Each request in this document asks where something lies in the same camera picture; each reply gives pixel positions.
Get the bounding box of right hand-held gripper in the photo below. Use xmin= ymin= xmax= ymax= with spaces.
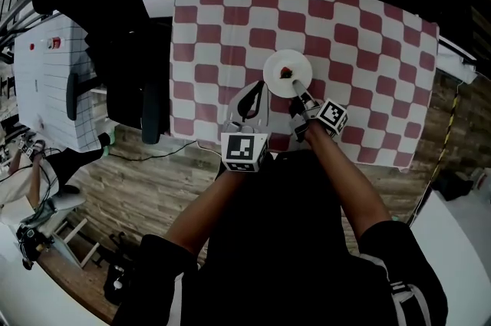
xmin=288 ymin=79 xmax=350 ymax=143

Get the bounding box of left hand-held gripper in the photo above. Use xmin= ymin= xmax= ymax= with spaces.
xmin=220 ymin=80 xmax=272 ymax=174

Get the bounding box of white round plate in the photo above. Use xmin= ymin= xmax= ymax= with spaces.
xmin=262 ymin=49 xmax=313 ymax=99

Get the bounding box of person's right forearm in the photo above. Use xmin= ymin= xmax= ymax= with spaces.
xmin=306 ymin=123 xmax=392 ymax=241

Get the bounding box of person's left forearm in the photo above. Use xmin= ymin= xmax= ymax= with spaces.
xmin=164 ymin=163 xmax=250 ymax=256

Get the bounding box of red white checkered tablecloth table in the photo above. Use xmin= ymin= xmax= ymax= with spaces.
xmin=168 ymin=0 xmax=440 ymax=174

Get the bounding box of black office chair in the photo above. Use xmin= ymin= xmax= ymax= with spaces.
xmin=32 ymin=0 xmax=172 ymax=145

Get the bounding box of person's black shirt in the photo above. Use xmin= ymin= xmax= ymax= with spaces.
xmin=113 ymin=150 xmax=448 ymax=326

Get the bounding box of yellow black striped tape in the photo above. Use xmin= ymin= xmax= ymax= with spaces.
xmin=431 ymin=86 xmax=461 ymax=183

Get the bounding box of white flat board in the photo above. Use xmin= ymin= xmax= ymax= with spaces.
xmin=437 ymin=44 xmax=479 ymax=86

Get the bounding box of black bag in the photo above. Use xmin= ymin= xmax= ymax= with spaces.
xmin=431 ymin=169 xmax=475 ymax=203

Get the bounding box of white red container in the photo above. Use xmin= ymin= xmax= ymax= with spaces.
xmin=473 ymin=166 xmax=491 ymax=190

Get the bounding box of white grid cloth table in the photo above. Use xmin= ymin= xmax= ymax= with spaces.
xmin=13 ymin=12 xmax=112 ymax=153

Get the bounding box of white smooth table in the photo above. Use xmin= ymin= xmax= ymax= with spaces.
xmin=408 ymin=188 xmax=491 ymax=326

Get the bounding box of white floor cable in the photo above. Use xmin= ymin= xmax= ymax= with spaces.
xmin=195 ymin=139 xmax=224 ymax=156

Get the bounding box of black floor cable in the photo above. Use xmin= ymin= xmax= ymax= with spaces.
xmin=107 ymin=140 xmax=196 ymax=163

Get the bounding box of white stool frame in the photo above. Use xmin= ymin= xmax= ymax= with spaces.
xmin=49 ymin=216 xmax=101 ymax=268

